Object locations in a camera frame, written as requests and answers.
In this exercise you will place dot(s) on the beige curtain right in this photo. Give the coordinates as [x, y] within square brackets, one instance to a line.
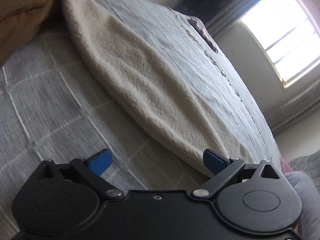
[295, 109]

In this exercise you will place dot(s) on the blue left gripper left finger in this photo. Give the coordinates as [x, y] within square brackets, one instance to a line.
[100, 162]

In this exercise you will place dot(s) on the brown fabric item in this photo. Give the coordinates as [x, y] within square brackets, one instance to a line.
[21, 20]

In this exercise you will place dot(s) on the beige curtain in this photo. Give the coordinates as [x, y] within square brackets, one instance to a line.
[295, 109]
[229, 15]

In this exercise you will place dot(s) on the pink pillow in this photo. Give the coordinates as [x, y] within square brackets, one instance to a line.
[285, 167]

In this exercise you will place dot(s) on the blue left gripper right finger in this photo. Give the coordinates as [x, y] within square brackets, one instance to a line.
[214, 162]

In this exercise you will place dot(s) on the grey blue pillow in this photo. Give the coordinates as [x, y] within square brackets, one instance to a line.
[305, 180]

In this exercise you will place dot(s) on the beige curtain left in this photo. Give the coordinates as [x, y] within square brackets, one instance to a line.
[229, 15]

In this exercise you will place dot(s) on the cream fleece garment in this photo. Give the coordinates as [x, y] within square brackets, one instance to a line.
[146, 86]

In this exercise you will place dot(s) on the grey checked bedspread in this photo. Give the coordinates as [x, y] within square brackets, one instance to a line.
[52, 108]

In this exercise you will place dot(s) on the bright window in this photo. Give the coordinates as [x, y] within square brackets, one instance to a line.
[288, 33]

